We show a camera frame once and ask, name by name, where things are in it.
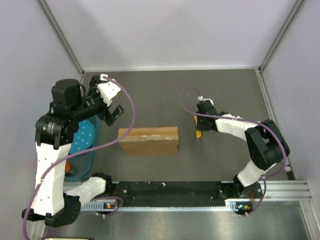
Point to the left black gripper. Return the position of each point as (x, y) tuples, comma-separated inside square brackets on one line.
[(109, 117)]

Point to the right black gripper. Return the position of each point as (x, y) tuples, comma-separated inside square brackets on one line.
[(199, 127)]

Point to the yellow utility knife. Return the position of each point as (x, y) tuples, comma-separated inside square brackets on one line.
[(198, 133)]

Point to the brown cardboard express box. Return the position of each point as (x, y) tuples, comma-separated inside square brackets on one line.
[(150, 140)]

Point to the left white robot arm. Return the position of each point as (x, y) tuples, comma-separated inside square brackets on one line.
[(54, 134)]

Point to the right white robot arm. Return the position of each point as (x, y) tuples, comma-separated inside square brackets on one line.
[(266, 145)]

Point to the blue perforated plate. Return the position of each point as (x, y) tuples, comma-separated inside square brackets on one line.
[(83, 138)]

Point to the teal plastic bin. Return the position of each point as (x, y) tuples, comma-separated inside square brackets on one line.
[(82, 164)]

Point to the orange cup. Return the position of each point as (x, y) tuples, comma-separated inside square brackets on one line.
[(68, 168)]

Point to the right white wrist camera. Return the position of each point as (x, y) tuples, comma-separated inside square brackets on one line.
[(203, 99)]

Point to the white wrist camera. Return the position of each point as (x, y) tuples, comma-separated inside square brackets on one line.
[(107, 89), (203, 99)]

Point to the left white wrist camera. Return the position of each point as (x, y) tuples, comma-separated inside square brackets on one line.
[(107, 89)]

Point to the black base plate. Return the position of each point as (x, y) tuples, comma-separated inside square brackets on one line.
[(180, 193)]

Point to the grey cable duct rail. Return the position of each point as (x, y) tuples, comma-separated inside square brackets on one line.
[(98, 207)]

